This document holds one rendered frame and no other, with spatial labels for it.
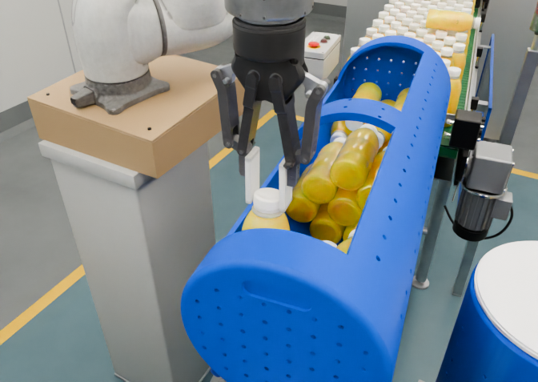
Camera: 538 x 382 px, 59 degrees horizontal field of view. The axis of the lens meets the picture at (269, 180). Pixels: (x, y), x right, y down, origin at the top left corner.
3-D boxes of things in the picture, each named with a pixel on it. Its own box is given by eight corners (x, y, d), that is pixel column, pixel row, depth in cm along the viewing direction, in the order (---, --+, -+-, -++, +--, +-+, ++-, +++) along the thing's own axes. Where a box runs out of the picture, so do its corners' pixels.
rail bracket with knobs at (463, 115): (440, 149, 139) (447, 117, 133) (443, 138, 145) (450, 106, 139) (476, 155, 136) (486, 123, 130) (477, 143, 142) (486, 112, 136)
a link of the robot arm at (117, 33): (76, 63, 120) (53, -31, 106) (147, 50, 127) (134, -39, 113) (90, 90, 109) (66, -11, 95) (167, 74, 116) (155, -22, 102)
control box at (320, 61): (292, 79, 156) (293, 48, 150) (311, 59, 171) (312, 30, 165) (322, 84, 153) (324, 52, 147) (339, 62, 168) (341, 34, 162)
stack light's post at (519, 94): (451, 295, 211) (527, 50, 149) (452, 288, 215) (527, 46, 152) (461, 297, 210) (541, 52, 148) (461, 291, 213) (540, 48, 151)
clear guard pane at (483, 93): (455, 227, 178) (488, 109, 151) (466, 133, 239) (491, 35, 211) (456, 227, 178) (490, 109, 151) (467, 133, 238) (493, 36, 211)
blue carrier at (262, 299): (190, 380, 73) (163, 238, 57) (338, 127, 140) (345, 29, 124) (378, 449, 64) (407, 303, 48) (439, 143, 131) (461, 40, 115)
